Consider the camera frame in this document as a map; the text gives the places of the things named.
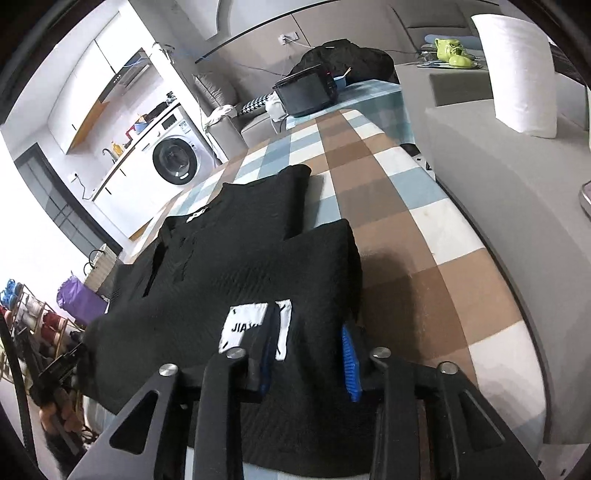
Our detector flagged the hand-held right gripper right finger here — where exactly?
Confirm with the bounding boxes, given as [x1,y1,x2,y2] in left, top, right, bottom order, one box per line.
[341,323,546,480]

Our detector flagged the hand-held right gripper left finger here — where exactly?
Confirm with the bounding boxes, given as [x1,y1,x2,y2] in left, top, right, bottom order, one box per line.
[65,302,294,480]

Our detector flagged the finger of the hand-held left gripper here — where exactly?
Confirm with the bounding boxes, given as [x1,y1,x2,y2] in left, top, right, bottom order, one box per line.
[37,339,90,402]

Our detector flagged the black knit garment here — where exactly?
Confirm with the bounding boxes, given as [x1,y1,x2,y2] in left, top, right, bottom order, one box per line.
[76,166,384,476]

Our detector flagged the pale crumpled clothes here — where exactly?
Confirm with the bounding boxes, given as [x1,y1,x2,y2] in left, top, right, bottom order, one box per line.
[265,92,288,121]

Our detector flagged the shoe rack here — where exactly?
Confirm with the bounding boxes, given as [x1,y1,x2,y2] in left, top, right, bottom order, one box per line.
[0,277,88,444]

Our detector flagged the purple bag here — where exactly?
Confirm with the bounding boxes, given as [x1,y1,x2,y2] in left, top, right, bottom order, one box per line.
[58,274,109,326]

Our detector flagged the wicker basket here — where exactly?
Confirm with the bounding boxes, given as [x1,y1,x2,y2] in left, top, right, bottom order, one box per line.
[84,244,123,294]

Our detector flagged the brown blue checkered blanket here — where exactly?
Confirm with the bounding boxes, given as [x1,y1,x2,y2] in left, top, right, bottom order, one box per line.
[90,108,550,480]

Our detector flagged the white base cabinet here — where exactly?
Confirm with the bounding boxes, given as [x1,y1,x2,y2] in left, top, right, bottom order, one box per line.
[90,152,176,241]

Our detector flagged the white washing machine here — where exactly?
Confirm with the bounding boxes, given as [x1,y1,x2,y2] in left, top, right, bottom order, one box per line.
[139,104,218,185]

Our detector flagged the grey low cabinet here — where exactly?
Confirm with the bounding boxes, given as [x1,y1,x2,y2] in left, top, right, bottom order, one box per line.
[425,99,591,444]

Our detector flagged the grey sofa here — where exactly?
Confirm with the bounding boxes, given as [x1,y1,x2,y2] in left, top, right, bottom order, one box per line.
[191,71,291,162]

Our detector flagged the white cloth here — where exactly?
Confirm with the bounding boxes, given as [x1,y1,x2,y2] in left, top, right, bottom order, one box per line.
[205,105,236,127]

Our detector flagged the light blue checked cloth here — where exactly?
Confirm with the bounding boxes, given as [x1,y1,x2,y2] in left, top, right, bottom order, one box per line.
[284,79,413,148]

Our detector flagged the houndstooth pillow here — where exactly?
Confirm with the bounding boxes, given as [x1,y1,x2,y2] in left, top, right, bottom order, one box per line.
[238,92,278,116]

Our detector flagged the black countertop appliance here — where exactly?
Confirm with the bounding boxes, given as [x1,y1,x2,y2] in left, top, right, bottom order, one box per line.
[272,65,340,118]

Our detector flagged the grey cushion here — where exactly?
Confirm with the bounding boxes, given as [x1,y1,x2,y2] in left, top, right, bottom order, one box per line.
[191,73,238,116]

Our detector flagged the grey side table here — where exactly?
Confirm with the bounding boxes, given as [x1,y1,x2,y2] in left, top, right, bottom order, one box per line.
[394,62,497,112]

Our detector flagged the range hood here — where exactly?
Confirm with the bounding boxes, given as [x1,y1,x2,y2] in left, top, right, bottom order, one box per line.
[104,51,153,100]

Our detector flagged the black jacket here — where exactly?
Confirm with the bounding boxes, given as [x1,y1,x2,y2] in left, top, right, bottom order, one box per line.
[288,39,400,86]

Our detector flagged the white paper towel roll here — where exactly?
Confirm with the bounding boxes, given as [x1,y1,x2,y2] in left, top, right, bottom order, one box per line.
[471,14,561,138]

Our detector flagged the white wall cabinets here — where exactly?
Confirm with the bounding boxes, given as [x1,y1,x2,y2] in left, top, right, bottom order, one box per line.
[48,39,132,153]

